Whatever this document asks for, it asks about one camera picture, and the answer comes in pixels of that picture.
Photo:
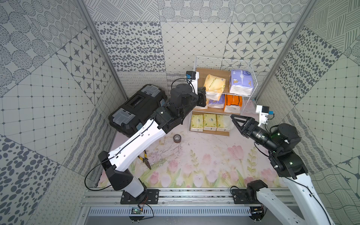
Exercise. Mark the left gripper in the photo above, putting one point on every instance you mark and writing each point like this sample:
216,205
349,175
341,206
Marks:
201,96

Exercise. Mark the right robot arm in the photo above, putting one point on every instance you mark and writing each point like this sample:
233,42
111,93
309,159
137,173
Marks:
290,168

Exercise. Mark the brown tape roll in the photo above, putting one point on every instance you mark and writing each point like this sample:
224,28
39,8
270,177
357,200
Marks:
177,138

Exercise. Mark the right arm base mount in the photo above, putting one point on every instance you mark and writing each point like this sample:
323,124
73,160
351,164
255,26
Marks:
244,195

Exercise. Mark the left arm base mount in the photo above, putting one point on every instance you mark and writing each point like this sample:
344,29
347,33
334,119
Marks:
149,196

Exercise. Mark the white wire wooden shelf rack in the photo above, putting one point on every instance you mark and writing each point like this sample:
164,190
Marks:
222,68

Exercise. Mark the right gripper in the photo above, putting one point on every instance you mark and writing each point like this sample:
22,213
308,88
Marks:
249,121

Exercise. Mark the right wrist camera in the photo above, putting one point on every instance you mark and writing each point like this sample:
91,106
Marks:
264,114

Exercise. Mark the green circuit board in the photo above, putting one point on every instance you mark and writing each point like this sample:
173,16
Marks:
136,211

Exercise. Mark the green tissue pack middle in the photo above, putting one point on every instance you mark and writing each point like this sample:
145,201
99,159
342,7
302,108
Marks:
209,122

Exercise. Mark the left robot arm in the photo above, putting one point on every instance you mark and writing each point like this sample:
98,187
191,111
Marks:
184,98

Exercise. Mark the black plastic toolbox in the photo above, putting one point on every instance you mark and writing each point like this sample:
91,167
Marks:
134,113

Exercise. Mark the green tissue pack right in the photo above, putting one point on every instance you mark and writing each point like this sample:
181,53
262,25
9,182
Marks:
224,123

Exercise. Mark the green tissue pack left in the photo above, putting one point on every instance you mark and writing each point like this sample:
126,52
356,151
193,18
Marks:
197,123

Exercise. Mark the yellow handled pliers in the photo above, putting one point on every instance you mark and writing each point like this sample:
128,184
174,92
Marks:
145,160

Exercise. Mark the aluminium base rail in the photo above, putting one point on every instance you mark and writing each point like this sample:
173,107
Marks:
166,197

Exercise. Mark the green tissue pack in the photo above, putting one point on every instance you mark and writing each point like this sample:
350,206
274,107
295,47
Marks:
197,123
224,123
209,122

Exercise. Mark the orange tissue pack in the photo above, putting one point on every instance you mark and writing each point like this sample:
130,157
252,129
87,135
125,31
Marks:
233,104

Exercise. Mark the yellow tissue pack top shelf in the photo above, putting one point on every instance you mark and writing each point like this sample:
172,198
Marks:
214,87

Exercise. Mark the purple tissue pack shelf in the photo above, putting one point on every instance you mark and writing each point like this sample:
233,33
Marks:
217,104
241,82

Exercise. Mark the purple tissue pack top shelf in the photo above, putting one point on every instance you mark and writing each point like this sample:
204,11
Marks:
241,82

